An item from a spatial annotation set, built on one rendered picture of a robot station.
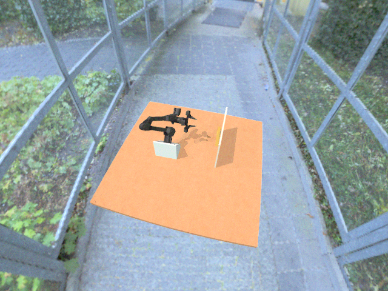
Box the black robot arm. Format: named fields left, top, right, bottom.
left=139, top=108, right=186, bottom=144

